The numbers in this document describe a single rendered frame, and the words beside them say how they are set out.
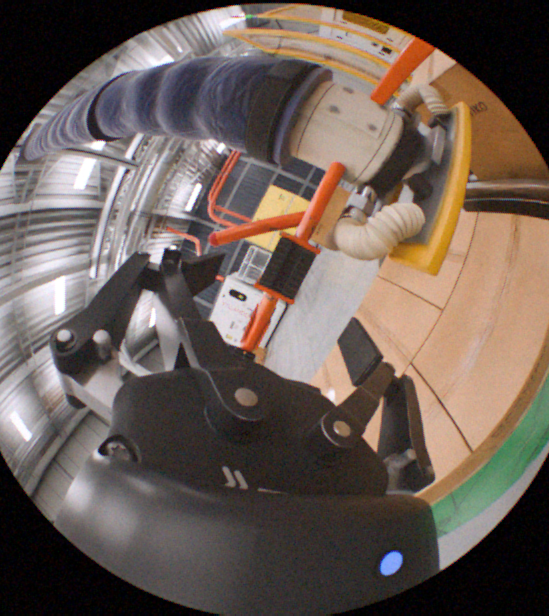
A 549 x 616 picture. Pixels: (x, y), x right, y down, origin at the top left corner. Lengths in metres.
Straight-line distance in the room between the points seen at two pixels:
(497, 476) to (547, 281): 0.75
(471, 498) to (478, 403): 0.66
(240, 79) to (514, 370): 0.68
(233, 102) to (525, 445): 1.24
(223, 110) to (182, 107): 0.08
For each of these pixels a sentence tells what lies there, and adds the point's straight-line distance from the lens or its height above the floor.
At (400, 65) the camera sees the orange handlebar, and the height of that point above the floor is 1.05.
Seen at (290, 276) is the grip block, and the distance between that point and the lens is 0.27.
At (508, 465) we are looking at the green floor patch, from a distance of 1.07.
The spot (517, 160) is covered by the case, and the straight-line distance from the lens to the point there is 0.76.
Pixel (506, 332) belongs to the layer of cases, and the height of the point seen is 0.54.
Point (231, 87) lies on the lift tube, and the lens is 0.32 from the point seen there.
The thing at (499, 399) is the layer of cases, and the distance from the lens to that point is 0.53.
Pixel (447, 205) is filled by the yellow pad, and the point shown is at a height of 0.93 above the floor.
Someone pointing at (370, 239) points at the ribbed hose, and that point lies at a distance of 0.22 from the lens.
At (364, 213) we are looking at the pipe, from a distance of 0.32.
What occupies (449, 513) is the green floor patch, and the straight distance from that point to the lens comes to 1.16.
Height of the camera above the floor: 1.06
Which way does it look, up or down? 5 degrees down
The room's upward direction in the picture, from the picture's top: 65 degrees counter-clockwise
